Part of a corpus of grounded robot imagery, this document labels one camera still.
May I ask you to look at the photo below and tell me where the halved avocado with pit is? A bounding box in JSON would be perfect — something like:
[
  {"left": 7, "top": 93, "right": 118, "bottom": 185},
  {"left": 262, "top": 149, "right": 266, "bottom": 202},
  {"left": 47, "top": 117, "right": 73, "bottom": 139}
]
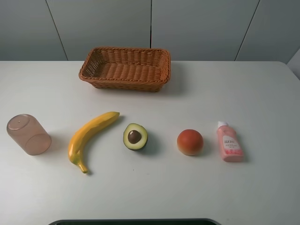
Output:
[{"left": 123, "top": 123, "right": 148, "bottom": 151}]

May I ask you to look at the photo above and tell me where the brown wicker basket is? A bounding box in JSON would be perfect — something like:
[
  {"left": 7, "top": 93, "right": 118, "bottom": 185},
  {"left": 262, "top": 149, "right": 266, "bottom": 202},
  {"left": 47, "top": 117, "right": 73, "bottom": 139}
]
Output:
[{"left": 79, "top": 46, "right": 171, "bottom": 92}]

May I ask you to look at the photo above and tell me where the red orange peach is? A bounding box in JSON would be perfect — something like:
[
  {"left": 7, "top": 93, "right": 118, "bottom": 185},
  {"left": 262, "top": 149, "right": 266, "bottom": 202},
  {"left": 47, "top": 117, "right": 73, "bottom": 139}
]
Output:
[{"left": 177, "top": 129, "right": 204, "bottom": 156}]

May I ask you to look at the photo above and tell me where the yellow banana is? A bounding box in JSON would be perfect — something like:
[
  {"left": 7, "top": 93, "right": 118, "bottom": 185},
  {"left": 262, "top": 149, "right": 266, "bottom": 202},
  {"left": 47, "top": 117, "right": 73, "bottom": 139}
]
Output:
[{"left": 68, "top": 112, "right": 120, "bottom": 173}]

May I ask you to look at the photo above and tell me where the pink bottle white cap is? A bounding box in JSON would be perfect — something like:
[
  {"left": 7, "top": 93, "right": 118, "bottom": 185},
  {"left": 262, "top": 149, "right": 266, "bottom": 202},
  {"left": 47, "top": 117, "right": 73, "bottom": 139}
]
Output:
[{"left": 217, "top": 121, "right": 244, "bottom": 162}]

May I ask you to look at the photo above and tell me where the black tray edge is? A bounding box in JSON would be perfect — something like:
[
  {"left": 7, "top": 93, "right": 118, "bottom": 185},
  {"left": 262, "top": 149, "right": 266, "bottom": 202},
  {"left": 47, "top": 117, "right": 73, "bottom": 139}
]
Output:
[{"left": 50, "top": 218, "right": 220, "bottom": 225}]

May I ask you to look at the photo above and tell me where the translucent pink plastic cup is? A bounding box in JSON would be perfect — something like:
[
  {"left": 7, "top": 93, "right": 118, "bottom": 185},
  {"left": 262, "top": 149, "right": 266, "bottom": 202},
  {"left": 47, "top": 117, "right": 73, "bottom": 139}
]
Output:
[{"left": 7, "top": 114, "right": 52, "bottom": 156}]

